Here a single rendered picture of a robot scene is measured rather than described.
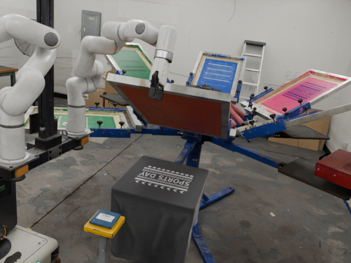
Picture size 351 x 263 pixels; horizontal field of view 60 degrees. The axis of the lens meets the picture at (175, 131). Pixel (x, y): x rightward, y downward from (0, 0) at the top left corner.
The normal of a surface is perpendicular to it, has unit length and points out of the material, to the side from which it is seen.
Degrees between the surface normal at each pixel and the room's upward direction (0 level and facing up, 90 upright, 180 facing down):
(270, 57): 90
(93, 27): 90
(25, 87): 85
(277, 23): 90
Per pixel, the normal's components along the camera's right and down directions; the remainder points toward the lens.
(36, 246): 0.13, -0.94
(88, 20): -0.24, 0.28
